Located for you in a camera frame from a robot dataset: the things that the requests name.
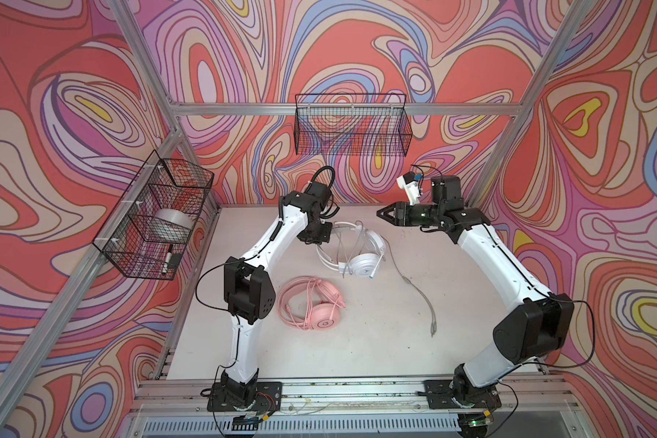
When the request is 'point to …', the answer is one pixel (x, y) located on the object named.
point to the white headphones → (362, 265)
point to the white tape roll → (169, 224)
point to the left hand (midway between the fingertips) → (325, 238)
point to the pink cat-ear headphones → (307, 302)
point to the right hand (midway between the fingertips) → (383, 218)
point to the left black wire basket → (122, 236)
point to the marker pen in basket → (167, 259)
